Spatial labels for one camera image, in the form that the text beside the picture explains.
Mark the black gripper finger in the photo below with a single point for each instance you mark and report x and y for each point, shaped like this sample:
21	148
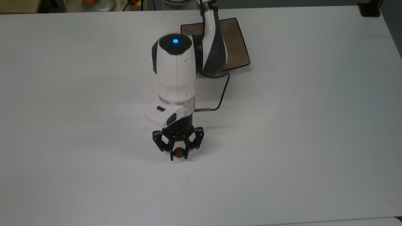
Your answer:
161	141
196	138

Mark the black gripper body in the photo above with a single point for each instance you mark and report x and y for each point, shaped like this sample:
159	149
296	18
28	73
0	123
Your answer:
180	130

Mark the tan cardboard board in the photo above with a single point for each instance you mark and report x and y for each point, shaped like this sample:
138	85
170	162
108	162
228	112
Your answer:
19	5

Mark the small box with fruit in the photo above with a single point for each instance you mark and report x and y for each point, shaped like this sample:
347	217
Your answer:
137	4

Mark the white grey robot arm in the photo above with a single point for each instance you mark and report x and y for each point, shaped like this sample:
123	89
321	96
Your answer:
176	69

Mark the red strawberry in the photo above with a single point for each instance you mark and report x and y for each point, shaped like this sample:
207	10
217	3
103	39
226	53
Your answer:
179	153

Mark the square brown ceramic plate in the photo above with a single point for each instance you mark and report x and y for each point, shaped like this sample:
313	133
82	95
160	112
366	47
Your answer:
235	44

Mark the white mounted sensor box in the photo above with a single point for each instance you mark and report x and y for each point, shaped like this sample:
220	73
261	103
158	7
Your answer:
161	114

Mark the green bowl with fruit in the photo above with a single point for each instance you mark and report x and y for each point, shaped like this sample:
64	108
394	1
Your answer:
99	4

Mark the black stand clamp base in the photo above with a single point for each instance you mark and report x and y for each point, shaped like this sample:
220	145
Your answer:
370	8

